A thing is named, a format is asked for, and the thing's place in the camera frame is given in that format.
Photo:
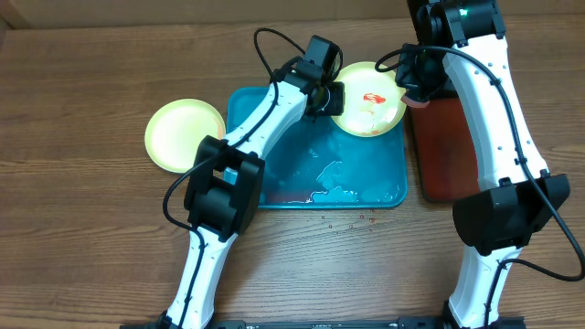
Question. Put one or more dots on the teal plastic tray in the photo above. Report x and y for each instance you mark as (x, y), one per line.
(315, 164)

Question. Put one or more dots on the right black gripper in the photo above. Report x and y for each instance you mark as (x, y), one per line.
(412, 85)

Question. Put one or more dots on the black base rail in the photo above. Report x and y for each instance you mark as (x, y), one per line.
(405, 322)

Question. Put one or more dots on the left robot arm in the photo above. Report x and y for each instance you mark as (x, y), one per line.
(224, 184)

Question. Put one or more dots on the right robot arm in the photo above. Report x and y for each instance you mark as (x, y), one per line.
(461, 49)

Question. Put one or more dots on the black red-lined tray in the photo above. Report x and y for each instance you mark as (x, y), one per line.
(444, 149)

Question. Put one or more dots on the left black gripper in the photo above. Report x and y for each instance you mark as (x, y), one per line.
(337, 104)

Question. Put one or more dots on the yellow-green plate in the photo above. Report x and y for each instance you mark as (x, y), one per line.
(175, 131)
(372, 104)

